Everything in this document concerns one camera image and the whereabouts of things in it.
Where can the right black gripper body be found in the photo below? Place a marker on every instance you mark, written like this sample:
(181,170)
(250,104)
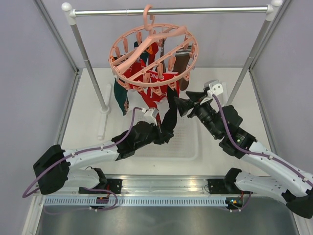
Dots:
(204,111)

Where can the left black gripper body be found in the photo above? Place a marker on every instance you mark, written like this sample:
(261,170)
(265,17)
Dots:
(158,138)

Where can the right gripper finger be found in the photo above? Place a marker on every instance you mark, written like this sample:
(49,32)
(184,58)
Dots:
(183,105)
(196,96)

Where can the black sock white stripes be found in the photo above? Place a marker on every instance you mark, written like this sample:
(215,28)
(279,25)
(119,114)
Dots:
(170,118)

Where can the pink round clip hanger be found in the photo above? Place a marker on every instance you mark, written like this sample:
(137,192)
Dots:
(159,77)

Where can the teal green sock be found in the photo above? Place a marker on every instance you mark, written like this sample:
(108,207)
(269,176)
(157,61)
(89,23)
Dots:
(120,94)

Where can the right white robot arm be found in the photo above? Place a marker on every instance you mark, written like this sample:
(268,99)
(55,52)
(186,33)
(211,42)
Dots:
(287,183)

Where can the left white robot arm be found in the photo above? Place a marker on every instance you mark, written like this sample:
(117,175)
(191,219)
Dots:
(52,169)

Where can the white perforated basket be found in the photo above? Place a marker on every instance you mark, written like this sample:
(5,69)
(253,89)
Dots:
(183,146)

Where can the brown striped sock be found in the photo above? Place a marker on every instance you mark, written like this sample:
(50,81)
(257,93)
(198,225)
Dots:
(182,60)

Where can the black sock orange cuff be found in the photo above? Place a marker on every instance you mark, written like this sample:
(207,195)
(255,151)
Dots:
(147,57)

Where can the metal drying rack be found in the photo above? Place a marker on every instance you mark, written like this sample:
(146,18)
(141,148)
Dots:
(83,49)

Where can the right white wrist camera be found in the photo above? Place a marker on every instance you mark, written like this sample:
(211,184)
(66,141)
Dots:
(213,87)

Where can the metal base rail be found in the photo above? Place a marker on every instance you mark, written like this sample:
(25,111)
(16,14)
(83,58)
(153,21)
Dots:
(164,185)

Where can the white slotted cable duct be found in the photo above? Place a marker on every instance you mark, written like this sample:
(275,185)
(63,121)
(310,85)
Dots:
(205,201)

